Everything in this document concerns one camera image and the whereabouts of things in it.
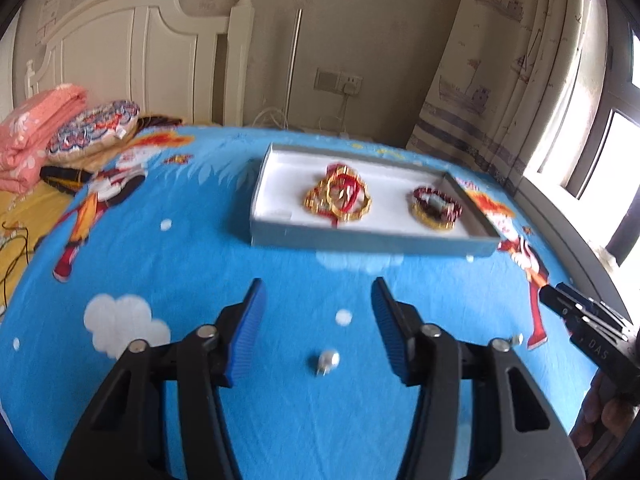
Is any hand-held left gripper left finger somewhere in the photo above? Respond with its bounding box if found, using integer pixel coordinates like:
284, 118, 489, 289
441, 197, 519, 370
54, 277, 268, 480

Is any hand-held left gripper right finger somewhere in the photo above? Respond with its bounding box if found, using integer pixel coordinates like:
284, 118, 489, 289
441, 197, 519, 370
371, 276, 586, 480

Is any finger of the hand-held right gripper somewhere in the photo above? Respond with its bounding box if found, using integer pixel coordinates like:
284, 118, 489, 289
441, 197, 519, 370
539, 286, 583, 326
556, 282, 628, 328

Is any pearl ring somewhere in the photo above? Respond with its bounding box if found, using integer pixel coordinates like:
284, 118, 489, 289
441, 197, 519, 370
315, 349, 342, 376

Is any grey jewelry box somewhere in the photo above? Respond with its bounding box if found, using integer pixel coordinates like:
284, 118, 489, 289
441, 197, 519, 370
248, 142, 502, 259

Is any red bead bracelet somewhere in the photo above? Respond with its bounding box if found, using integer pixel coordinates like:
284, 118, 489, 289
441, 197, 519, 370
412, 186, 463, 223

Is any gold and red bracelet pile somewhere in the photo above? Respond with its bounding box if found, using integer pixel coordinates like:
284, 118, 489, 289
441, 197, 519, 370
302, 162, 373, 226

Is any person's right hand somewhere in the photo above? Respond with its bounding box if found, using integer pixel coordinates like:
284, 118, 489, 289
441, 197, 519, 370
570, 370, 640, 462

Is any grey window sill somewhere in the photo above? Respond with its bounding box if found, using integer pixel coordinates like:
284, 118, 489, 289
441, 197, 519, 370
515, 175, 640, 331

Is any blue cartoon printed bedsheet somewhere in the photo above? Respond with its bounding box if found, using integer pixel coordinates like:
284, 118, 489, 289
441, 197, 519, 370
0, 122, 631, 480

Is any gold bangle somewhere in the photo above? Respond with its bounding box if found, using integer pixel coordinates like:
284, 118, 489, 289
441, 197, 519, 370
412, 202, 458, 232

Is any window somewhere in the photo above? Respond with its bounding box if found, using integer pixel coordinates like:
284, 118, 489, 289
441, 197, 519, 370
525, 10, 640, 266

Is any ship printed curtain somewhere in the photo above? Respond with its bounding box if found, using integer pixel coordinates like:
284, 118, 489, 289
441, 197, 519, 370
406, 0, 608, 196

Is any yellow printed sheet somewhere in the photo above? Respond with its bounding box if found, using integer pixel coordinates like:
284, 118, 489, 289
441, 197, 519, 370
0, 180, 76, 321

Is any patterned round pillow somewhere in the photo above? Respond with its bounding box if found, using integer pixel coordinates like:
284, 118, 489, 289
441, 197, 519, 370
45, 100, 142, 163

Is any metal pole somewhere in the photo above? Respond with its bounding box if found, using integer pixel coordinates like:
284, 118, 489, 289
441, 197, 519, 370
285, 9, 303, 128

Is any pink folded blanket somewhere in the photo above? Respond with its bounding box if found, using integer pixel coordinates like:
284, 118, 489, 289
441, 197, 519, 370
0, 85, 88, 193

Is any white wooden headboard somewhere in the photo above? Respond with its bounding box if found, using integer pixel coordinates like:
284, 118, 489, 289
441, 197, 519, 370
25, 0, 256, 126

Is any white power cable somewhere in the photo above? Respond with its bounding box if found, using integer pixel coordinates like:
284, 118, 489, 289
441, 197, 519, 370
338, 92, 352, 137

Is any black cable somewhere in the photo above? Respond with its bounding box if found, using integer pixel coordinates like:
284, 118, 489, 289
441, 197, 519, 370
0, 222, 32, 311

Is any grey wall socket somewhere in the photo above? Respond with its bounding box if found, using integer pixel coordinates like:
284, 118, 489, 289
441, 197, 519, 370
314, 69, 363, 95

